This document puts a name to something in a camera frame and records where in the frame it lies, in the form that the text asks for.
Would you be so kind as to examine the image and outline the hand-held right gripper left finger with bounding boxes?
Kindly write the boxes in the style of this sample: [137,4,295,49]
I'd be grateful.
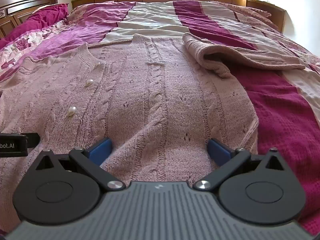
[36,137,126,192]

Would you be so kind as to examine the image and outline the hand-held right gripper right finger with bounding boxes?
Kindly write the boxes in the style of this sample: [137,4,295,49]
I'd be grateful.
[192,138,285,192]

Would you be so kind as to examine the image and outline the pink knit cardigan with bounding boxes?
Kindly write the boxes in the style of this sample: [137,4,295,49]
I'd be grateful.
[0,33,307,233]

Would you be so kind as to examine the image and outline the magenta and white striped bedspread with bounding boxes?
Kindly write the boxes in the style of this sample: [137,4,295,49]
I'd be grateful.
[0,0,320,236]

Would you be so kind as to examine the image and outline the magenta pillow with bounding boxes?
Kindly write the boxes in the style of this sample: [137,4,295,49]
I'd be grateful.
[0,3,69,49]

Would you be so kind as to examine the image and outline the carved wooden headboard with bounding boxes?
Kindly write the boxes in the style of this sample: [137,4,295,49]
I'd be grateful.
[0,0,60,39]

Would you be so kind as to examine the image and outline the pink frilled pillow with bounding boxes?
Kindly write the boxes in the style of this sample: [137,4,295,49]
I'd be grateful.
[216,1,279,31]

